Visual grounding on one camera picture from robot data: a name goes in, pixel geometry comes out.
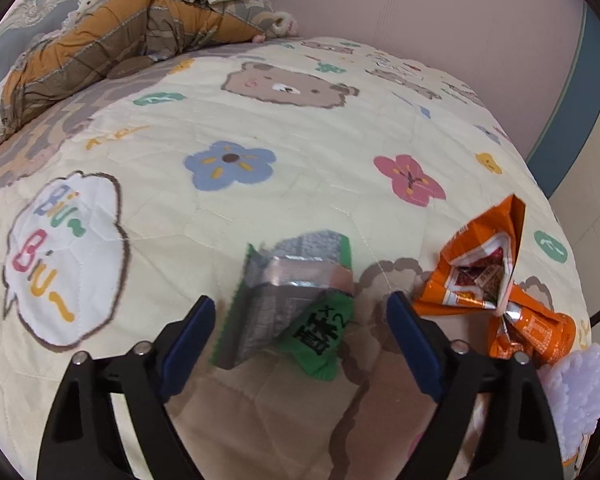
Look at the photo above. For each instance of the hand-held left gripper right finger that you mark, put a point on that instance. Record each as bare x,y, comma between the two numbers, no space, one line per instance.
415,350

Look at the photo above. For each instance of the orange snack packet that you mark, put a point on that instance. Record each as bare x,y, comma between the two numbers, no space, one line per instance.
540,332
460,280

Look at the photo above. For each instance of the grey patterned pillow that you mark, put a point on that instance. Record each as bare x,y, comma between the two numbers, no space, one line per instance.
25,35

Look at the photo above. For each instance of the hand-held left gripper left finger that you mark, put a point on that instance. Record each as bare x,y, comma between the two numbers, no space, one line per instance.
187,345

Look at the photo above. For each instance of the green snack wrapper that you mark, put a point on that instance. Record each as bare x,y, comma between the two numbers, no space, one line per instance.
325,342

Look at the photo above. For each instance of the cream bear printed blanket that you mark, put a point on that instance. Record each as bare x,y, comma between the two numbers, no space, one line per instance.
300,160

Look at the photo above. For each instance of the pink white plush toy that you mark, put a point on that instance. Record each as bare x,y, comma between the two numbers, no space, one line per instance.
277,27

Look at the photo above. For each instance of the orange patchwork quilt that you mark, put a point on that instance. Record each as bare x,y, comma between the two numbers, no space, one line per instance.
95,45

